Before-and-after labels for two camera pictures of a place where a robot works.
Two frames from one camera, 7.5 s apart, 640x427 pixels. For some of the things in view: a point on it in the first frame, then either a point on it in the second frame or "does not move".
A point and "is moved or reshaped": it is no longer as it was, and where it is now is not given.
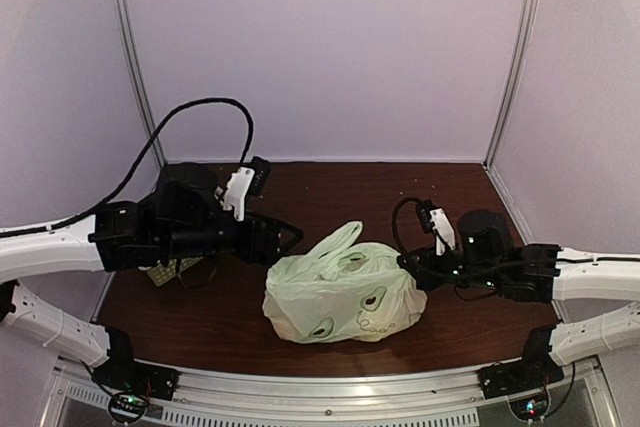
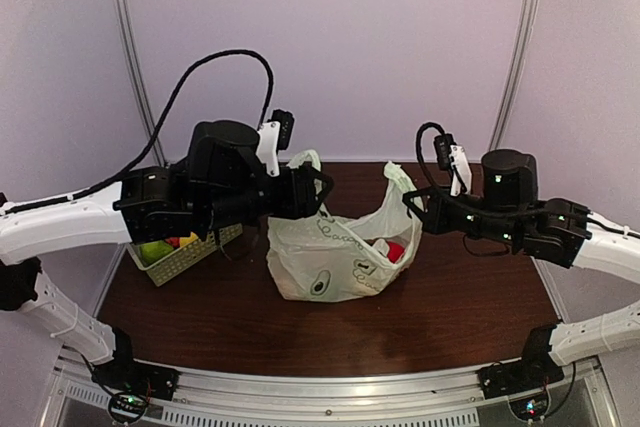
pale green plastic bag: x=339 y=291 is moved or reshaped
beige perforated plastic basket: x=161 y=273 does not move
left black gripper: x=267 y=251 -> x=298 y=199
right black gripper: x=427 y=259 -> x=434 y=219
